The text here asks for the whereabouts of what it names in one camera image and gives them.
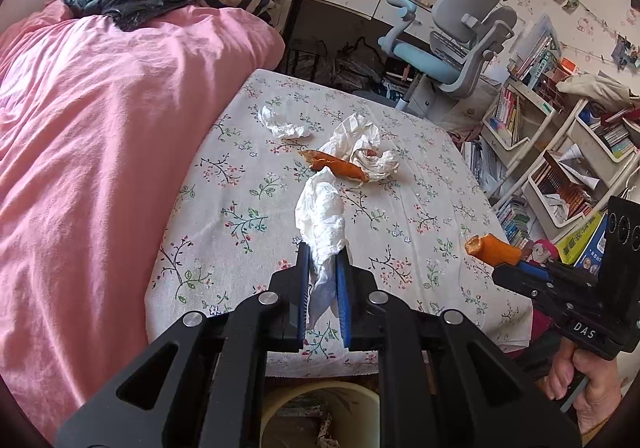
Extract blue green milk carton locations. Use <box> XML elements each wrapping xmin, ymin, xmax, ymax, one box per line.
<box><xmin>276</xmin><ymin>396</ymin><xmax>326</xmax><ymax>419</ymax></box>

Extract cream plastic trash bin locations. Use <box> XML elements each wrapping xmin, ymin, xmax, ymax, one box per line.
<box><xmin>260</xmin><ymin>380</ymin><xmax>381</xmax><ymax>447</ymax></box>

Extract person's right hand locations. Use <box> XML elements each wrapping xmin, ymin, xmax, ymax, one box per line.
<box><xmin>542</xmin><ymin>338</ymin><xmax>622</xmax><ymax>438</ymax></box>

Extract white bookshelf with books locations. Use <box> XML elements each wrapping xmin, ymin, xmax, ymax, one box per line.
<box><xmin>461</xmin><ymin>15</ymin><xmax>639</xmax><ymax>272</ymax></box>

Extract white floral bed sheet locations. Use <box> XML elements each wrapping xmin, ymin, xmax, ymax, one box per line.
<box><xmin>144</xmin><ymin>70</ymin><xmax>533</xmax><ymax>353</ymax></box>

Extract large crumpled white tissue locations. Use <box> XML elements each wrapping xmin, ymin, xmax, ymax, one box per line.
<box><xmin>320</xmin><ymin>113</ymin><xmax>399</xmax><ymax>182</ymax></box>

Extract long orange peel piece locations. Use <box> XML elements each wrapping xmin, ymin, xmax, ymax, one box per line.
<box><xmin>299</xmin><ymin>150</ymin><xmax>370</xmax><ymax>182</ymax></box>

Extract grey and blue desk chair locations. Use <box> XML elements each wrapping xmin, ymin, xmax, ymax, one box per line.
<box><xmin>378</xmin><ymin>0</ymin><xmax>518</xmax><ymax>111</ymax></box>

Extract small crumpled white tissue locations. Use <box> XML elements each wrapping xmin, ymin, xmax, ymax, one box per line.
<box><xmin>257</xmin><ymin>106</ymin><xmax>311</xmax><ymax>140</ymax></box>

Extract black bags under desk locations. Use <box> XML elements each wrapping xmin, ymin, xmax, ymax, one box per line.
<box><xmin>279</xmin><ymin>36</ymin><xmax>385</xmax><ymax>94</ymax></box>

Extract pink duvet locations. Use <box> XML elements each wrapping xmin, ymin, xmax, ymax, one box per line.
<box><xmin>1</xmin><ymin>0</ymin><xmax>284</xmax><ymax>439</ymax></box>

